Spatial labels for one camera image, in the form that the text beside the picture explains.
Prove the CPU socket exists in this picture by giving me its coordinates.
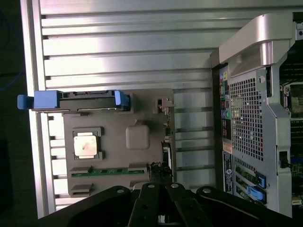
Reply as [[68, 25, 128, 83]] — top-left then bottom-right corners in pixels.
[[280, 82, 303, 119]]

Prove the silver CPU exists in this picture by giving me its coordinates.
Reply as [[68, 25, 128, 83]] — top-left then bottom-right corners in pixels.
[[73, 135, 98, 157]]

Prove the blue slot cover latch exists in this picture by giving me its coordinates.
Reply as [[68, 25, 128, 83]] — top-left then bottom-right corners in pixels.
[[246, 185, 265, 206], [256, 172, 267, 190]]

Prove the green motherboard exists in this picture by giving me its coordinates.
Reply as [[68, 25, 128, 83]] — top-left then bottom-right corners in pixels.
[[278, 47, 303, 209]]

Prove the green RAM stick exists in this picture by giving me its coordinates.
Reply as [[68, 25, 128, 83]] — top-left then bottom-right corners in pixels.
[[72, 167, 147, 177]]

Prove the grey parts rack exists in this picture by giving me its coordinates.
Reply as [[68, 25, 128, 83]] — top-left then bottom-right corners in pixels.
[[62, 88, 177, 197]]

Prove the open black PC case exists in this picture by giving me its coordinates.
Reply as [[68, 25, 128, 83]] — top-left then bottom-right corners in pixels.
[[209, 13, 303, 218]]

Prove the hard disk with blue caddy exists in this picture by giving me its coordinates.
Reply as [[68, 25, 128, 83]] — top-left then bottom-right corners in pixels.
[[17, 89, 133, 112]]

